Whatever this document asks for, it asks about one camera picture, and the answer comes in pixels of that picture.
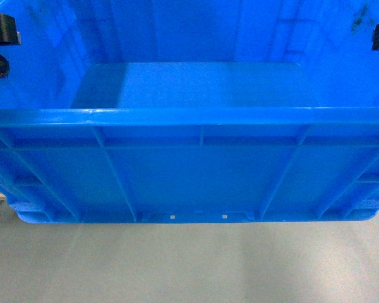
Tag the large blue plastic crate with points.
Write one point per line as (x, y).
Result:
(191, 111)

